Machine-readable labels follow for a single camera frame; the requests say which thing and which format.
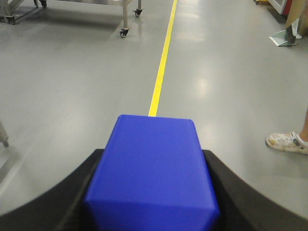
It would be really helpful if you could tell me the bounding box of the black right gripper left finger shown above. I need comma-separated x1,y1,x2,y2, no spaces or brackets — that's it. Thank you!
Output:
0,149,104,231

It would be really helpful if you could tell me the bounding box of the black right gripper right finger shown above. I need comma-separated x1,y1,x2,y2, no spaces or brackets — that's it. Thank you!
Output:
203,150,308,231

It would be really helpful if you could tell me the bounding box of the blue plastic block part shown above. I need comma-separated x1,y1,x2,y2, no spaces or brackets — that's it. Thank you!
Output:
83,115,220,231

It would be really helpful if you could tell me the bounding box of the white clog shoe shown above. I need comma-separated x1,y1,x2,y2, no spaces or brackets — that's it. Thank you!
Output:
265,131,308,155

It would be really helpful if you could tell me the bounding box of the steel wheeled table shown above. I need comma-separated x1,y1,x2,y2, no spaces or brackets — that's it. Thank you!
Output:
0,0,131,38

